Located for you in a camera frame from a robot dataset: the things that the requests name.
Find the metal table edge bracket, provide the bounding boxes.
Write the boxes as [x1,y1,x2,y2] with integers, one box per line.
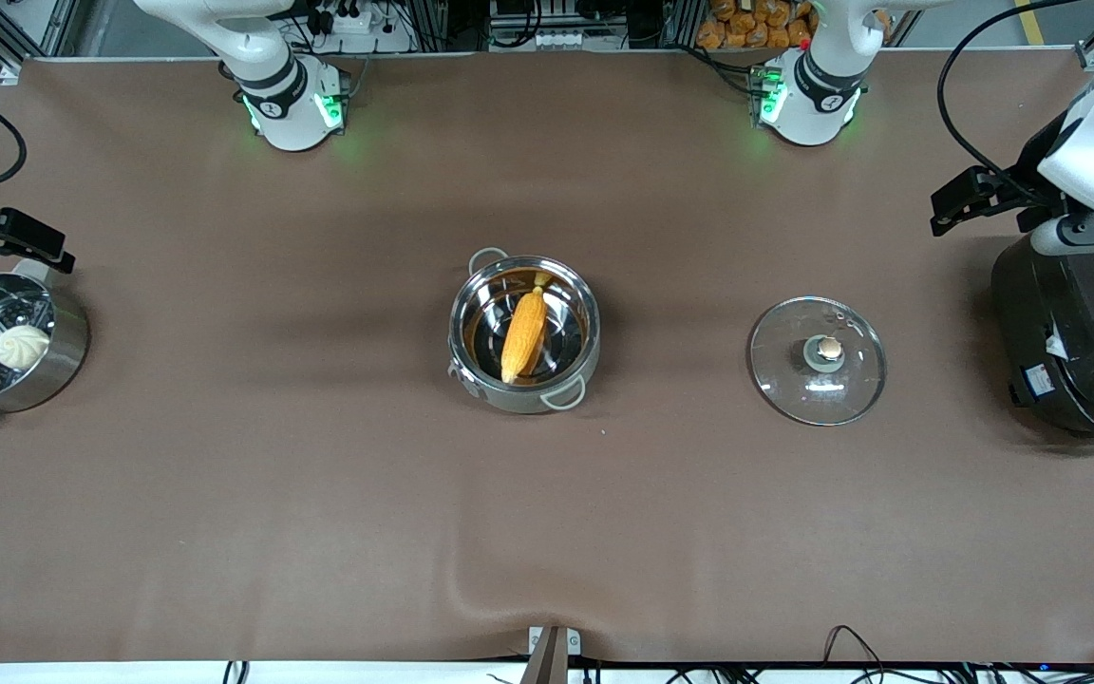
[520,624,582,684]

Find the yellow corn cob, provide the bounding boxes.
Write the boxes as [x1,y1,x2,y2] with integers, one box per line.
[500,273,551,385]

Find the brown table mat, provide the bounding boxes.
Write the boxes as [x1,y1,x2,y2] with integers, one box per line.
[0,47,1094,666]

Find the black looped floor cable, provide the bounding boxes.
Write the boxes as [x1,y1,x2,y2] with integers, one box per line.
[824,624,892,677]

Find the pile of orange snacks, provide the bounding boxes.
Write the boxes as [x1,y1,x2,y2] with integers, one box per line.
[696,0,814,51]

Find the glass pot lid with knob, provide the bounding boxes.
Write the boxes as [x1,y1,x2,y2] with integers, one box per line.
[748,296,888,427]

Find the white power strip with plugs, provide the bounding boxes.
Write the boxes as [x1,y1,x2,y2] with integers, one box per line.
[312,3,375,35]

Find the stainless steel steamer pot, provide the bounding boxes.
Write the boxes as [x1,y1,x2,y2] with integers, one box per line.
[0,258,90,428]

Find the stainless steel cooking pot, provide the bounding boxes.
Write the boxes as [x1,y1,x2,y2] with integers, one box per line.
[447,247,602,415]

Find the white steamed bun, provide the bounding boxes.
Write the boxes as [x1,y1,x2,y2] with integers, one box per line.
[0,324,52,371]

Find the black rice cooker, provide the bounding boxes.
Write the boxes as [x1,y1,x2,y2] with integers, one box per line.
[990,223,1094,447]

